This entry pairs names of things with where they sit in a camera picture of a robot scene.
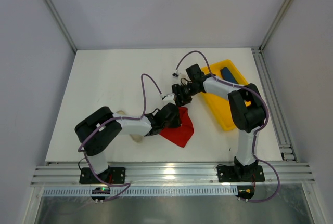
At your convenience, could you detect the right side aluminium rail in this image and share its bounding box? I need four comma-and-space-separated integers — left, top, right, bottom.
251, 47, 299, 163

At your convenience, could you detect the yellow plastic bin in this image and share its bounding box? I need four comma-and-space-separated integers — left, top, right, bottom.
200, 59, 248, 131

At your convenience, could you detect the right controller board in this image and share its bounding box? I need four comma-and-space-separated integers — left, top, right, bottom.
236, 185, 255, 202

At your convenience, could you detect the left aluminium frame post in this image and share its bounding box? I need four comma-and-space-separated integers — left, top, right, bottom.
43, 0, 78, 54

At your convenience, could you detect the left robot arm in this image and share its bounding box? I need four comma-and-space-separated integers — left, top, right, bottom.
74, 103, 181, 185

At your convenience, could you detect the slotted cable duct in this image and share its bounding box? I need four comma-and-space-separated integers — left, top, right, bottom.
43, 185, 237, 197

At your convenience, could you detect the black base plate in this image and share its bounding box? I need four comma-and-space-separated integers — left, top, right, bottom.
216, 165, 265, 182
79, 167, 126, 185

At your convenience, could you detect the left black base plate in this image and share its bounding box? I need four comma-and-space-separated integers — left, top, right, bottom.
79, 167, 126, 185

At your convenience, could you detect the red paper napkin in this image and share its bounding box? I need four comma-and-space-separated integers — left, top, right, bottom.
160, 107, 194, 148

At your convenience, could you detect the left controller board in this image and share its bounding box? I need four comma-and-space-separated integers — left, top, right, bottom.
90, 187, 111, 203

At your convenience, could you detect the aluminium frame post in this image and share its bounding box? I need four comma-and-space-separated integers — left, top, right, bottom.
259, 0, 294, 53
43, 0, 78, 54

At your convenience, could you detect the controller board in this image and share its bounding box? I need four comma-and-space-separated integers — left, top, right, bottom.
236, 185, 255, 202
90, 187, 111, 203

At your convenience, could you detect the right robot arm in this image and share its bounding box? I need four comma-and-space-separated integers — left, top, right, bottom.
172, 64, 268, 182

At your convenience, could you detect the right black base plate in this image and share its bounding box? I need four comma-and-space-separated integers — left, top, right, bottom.
216, 165, 265, 182

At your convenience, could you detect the aluminium mounting rail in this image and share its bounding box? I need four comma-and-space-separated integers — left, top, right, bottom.
31, 161, 315, 187

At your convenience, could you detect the right aluminium frame post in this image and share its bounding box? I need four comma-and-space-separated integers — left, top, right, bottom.
259, 0, 294, 53

